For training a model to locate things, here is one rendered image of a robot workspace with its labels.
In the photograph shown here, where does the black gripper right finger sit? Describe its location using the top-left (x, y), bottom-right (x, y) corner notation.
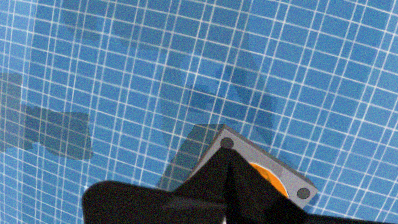
top-left (224, 149), bottom-right (390, 224)

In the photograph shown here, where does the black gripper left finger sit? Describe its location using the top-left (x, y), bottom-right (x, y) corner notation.
top-left (81, 147), bottom-right (230, 224)

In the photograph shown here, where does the orange round plate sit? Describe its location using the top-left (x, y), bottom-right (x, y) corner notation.
top-left (247, 160), bottom-right (290, 199)

